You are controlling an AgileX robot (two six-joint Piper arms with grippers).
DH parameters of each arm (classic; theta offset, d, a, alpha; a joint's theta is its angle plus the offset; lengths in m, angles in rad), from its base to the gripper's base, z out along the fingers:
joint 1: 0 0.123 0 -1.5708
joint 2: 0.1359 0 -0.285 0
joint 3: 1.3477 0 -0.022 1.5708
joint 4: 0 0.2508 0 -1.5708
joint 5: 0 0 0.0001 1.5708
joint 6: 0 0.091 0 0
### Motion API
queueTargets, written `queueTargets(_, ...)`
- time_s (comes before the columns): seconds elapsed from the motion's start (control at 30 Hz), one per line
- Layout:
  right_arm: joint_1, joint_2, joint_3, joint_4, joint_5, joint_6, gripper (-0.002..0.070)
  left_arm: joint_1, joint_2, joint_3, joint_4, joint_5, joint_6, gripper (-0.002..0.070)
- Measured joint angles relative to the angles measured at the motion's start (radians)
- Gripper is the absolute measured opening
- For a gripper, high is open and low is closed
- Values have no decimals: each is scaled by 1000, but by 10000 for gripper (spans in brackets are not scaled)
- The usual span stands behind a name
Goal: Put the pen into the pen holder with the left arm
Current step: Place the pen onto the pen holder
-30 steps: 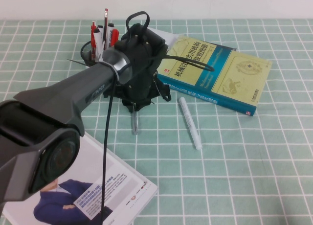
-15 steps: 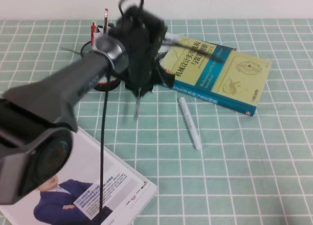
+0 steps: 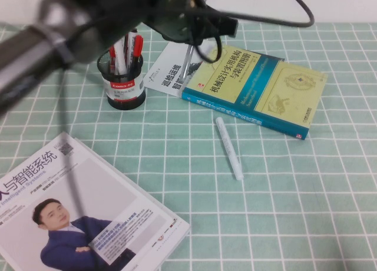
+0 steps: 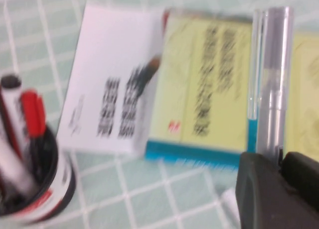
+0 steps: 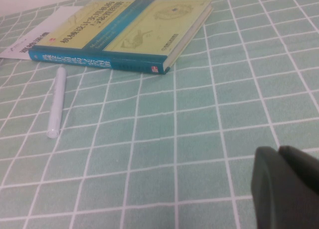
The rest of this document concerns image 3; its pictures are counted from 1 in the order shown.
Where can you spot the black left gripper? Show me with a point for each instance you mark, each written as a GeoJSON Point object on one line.
{"type": "Point", "coordinates": [173, 9]}

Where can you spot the silver metal pen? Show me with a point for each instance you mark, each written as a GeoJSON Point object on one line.
{"type": "Point", "coordinates": [186, 64]}

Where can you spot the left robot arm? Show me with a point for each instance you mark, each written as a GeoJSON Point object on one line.
{"type": "Point", "coordinates": [29, 56]}

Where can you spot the thick red pen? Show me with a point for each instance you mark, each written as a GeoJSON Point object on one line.
{"type": "Point", "coordinates": [138, 47]}

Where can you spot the thin red pen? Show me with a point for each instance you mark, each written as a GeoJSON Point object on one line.
{"type": "Point", "coordinates": [112, 57]}

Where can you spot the black mesh pen holder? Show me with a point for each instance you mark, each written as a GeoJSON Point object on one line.
{"type": "Point", "coordinates": [123, 101]}

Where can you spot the white pen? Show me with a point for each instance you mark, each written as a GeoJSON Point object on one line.
{"type": "Point", "coordinates": [229, 148]}

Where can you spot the white brochure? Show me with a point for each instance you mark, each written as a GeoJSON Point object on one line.
{"type": "Point", "coordinates": [165, 67]}

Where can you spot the white marker with black cap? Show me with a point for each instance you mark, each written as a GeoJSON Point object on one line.
{"type": "Point", "coordinates": [134, 39]}

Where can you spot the red pencil with eraser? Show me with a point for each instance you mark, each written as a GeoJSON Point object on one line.
{"type": "Point", "coordinates": [127, 50]}

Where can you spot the white marker with red cap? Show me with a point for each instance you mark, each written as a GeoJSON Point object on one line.
{"type": "Point", "coordinates": [120, 59]}

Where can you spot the yellow and teal book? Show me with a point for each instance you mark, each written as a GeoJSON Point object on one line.
{"type": "Point", "coordinates": [265, 85]}

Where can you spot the white magazine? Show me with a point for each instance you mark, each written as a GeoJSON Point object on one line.
{"type": "Point", "coordinates": [79, 141]}

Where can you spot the magazine with man portrait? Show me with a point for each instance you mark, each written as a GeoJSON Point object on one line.
{"type": "Point", "coordinates": [88, 179]}

